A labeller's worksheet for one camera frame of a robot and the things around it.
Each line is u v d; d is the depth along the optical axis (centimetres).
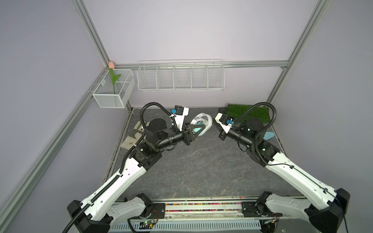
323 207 40
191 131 54
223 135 57
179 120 52
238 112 114
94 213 37
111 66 90
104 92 85
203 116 59
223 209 75
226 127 56
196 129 57
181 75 106
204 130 61
